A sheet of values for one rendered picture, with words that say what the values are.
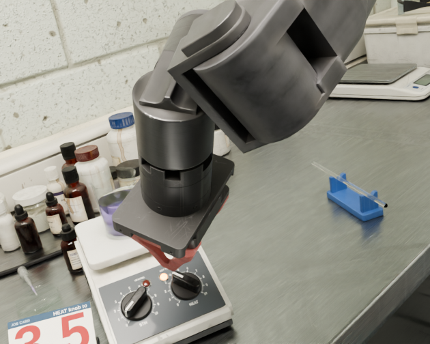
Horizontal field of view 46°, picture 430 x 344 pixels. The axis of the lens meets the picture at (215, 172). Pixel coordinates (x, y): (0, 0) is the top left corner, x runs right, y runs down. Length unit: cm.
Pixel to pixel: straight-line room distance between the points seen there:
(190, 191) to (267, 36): 14
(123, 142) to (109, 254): 42
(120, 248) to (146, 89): 27
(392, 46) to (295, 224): 89
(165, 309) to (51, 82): 60
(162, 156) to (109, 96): 75
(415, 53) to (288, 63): 122
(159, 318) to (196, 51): 32
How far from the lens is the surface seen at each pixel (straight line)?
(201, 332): 56
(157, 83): 35
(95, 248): 60
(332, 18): 33
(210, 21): 31
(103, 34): 109
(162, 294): 56
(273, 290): 62
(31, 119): 102
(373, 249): 68
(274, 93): 30
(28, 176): 98
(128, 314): 54
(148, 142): 35
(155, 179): 38
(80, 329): 60
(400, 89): 125
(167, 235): 40
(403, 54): 153
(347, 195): 79
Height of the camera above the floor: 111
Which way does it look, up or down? 22 degrees down
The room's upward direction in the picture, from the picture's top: 11 degrees counter-clockwise
